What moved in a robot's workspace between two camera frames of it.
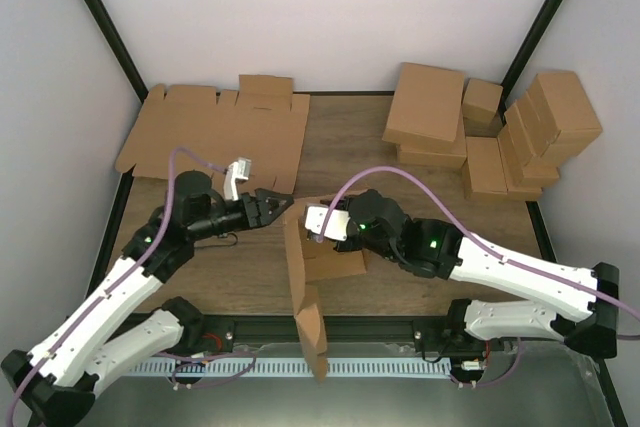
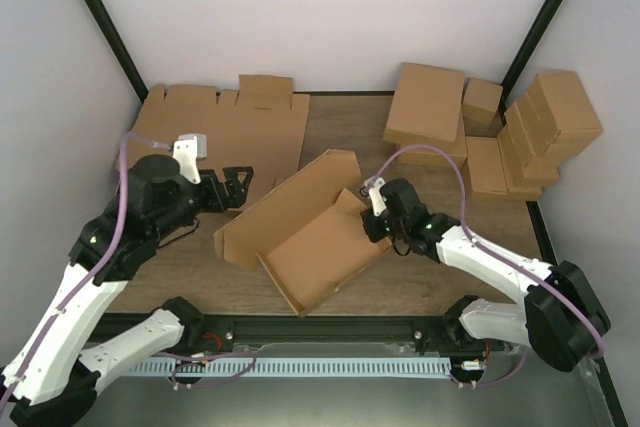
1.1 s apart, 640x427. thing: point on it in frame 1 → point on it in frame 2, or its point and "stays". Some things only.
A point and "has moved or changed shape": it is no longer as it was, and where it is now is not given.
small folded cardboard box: [481, 101] stays
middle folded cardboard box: [483, 169] stays
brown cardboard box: [310, 261] has moved or changed shape
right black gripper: [344, 250] → [372, 232]
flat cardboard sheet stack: [265, 124] stays
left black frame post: [104, 19] stays
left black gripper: [264, 217] → [237, 195]
